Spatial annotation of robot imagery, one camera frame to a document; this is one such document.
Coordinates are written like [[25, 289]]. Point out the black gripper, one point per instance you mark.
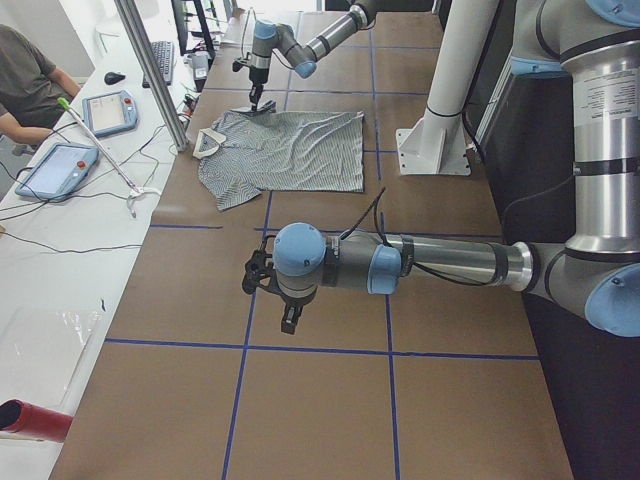
[[258, 76], [291, 299]]

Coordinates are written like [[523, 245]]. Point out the blue white striped polo shirt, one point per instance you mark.
[[283, 151]]

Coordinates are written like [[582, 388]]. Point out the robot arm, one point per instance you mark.
[[269, 37], [595, 273]]

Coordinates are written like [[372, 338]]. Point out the black keyboard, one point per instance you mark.
[[163, 54]]

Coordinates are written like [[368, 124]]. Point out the black computer mouse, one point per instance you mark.
[[112, 78]]

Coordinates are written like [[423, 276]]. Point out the far teach pendant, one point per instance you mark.
[[110, 113]]

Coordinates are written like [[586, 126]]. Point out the teach pendant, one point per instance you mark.
[[110, 113], [59, 172]]

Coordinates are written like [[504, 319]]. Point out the silver reacher grabber tool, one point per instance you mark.
[[136, 191]]

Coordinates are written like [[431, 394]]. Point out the near teach pendant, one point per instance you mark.
[[59, 172]]

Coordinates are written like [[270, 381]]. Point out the seated person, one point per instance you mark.
[[31, 85]]

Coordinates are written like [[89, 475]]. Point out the clear plastic sheet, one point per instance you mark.
[[40, 353]]

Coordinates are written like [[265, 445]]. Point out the red cardboard tube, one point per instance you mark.
[[34, 422]]

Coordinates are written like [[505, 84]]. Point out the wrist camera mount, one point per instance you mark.
[[260, 271], [241, 62]]

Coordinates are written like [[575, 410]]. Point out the aluminium frame post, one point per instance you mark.
[[134, 27]]

